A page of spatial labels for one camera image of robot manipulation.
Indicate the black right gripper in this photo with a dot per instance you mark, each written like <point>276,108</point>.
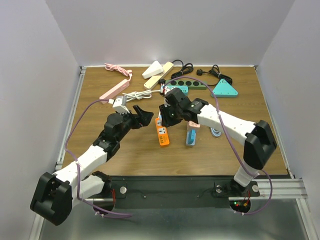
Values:
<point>166,121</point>

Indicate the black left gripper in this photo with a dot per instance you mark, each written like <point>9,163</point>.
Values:
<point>141,118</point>

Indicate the orange power strip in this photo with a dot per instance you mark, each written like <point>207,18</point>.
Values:
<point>162,133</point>

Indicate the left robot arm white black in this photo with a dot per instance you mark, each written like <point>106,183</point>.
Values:
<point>56,194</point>

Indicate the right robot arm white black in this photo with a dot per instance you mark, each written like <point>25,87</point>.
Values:
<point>256,137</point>

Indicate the pink cube adapter with deer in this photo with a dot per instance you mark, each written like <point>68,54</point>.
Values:
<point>193,126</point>

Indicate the light blue power strip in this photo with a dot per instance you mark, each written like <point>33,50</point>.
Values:
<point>186,140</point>

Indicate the teal power strip with USB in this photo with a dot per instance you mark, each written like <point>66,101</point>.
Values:
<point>183,90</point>

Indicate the dark green power strip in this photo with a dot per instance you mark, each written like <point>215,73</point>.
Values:
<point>189,83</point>

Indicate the pink power strip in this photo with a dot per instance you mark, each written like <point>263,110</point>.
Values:
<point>114,91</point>

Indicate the cream power strip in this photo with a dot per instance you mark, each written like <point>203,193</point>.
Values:
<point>153,81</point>

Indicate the white triangular power socket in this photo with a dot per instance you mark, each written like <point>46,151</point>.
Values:
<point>154,69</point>

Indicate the teal triangular power socket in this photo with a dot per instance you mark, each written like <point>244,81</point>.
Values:
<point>224,90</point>

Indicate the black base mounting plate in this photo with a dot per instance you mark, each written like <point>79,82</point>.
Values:
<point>171,192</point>

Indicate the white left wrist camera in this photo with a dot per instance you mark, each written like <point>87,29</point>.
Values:
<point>120,105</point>

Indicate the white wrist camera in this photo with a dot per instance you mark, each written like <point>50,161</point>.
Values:
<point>164,90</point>
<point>120,105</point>

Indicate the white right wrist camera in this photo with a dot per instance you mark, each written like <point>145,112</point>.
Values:
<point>164,90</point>

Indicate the aluminium rail frame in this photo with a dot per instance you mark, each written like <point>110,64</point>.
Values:
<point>278,213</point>

